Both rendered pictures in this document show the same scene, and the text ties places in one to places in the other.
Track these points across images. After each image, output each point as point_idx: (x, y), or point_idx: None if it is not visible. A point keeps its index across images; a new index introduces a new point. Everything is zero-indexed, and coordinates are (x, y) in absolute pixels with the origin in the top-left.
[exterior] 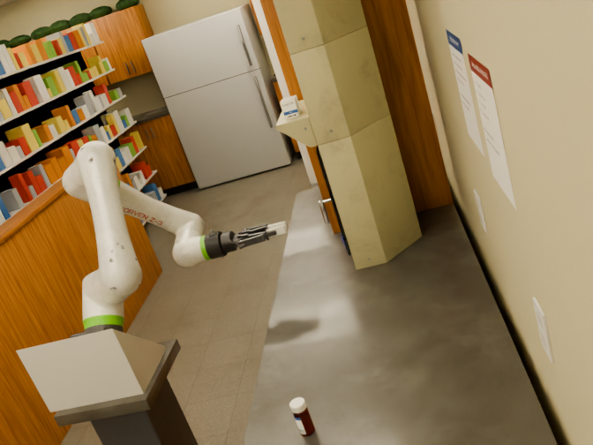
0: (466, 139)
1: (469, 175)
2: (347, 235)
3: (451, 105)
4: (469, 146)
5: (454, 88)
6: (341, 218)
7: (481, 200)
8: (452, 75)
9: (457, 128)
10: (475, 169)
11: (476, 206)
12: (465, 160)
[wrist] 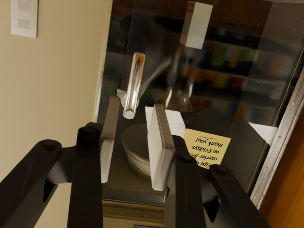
0: (20, 89)
1: (59, 49)
2: (106, 7)
3: (81, 115)
4: (2, 85)
5: (27, 130)
6: (100, 54)
7: (7, 30)
8: (18, 140)
9: (73, 95)
10: (0, 64)
11: (69, 11)
12: (68, 64)
